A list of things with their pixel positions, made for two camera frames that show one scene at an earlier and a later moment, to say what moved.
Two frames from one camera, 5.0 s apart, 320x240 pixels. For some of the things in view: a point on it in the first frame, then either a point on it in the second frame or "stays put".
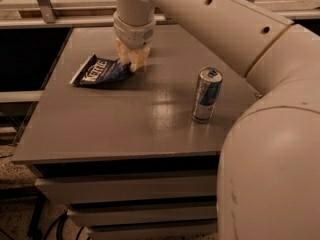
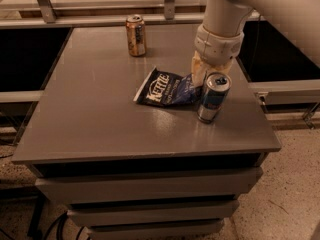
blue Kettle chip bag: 99,70 -> 164,88
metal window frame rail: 50,18 stays put
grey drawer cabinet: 135,154 stays put
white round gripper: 134,34 -> 217,48
